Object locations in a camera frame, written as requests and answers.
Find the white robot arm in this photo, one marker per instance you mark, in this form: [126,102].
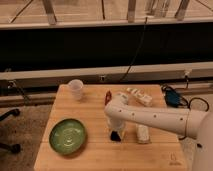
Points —
[195,124]

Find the blue black device on floor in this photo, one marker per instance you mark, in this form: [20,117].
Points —
[171,96]

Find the white sponge block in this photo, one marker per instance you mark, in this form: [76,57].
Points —
[142,134]

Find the clear plastic cup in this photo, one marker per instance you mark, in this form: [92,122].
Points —
[76,88]

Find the black rectangular block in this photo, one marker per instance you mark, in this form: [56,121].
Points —
[115,136]

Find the white plastic bottle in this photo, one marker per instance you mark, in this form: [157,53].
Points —
[140,96]

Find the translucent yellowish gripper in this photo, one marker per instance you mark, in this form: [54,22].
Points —
[120,133]

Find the red pepper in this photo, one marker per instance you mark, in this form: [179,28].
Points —
[108,97]

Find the green ceramic plate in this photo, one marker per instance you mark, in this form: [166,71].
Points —
[67,136]

